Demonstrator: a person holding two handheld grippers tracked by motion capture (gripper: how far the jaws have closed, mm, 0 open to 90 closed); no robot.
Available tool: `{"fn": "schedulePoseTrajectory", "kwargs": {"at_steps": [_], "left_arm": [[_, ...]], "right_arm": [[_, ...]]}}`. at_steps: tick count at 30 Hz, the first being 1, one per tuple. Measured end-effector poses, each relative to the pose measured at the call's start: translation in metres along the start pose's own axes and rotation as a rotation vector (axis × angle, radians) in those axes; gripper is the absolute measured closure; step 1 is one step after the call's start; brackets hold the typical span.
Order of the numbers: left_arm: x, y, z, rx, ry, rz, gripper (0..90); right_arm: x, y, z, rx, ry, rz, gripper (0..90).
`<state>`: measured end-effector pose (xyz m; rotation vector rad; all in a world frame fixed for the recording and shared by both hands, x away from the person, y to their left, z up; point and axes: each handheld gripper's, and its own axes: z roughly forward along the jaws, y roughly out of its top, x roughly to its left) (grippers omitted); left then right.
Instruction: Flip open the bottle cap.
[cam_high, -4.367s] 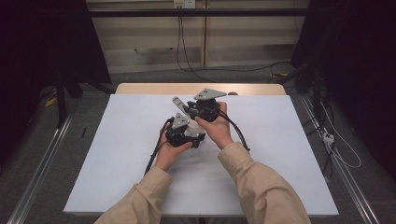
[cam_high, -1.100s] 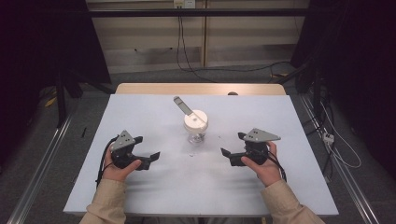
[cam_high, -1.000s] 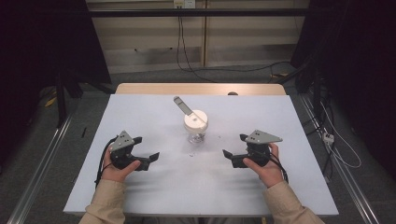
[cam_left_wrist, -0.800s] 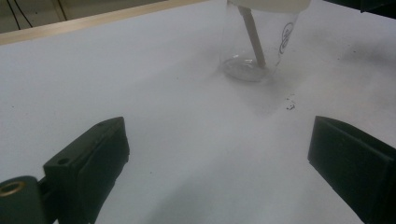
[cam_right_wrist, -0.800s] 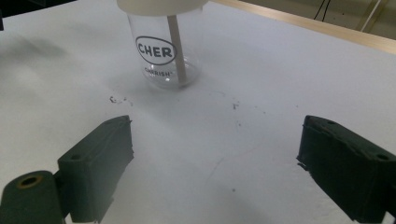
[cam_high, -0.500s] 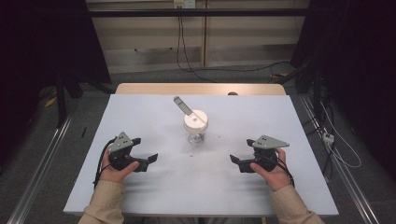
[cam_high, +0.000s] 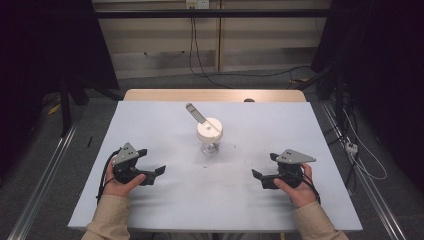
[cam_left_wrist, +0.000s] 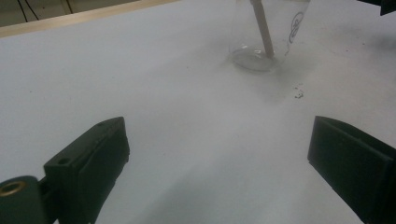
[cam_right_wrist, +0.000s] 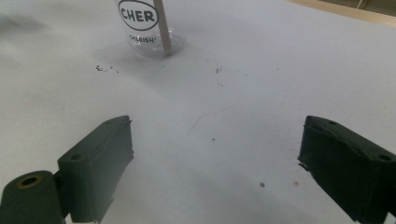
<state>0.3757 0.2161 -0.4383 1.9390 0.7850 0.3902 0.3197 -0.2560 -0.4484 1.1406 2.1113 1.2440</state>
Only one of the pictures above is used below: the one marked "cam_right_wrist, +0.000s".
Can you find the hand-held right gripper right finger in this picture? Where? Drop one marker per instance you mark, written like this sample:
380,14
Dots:
348,165

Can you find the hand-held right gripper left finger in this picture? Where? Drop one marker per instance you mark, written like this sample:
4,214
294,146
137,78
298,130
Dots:
96,161

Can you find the clear cup with white lid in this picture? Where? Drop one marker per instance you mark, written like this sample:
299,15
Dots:
137,18

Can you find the beige straw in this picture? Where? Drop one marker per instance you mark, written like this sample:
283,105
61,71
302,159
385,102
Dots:
164,28

